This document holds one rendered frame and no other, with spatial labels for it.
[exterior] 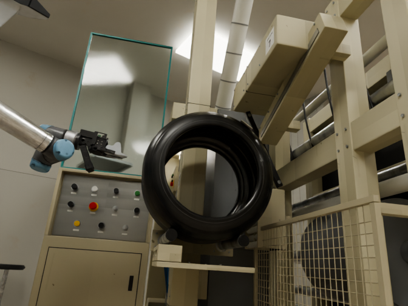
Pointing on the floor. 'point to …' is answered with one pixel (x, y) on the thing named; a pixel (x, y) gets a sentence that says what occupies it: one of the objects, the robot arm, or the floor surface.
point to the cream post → (183, 196)
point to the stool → (7, 275)
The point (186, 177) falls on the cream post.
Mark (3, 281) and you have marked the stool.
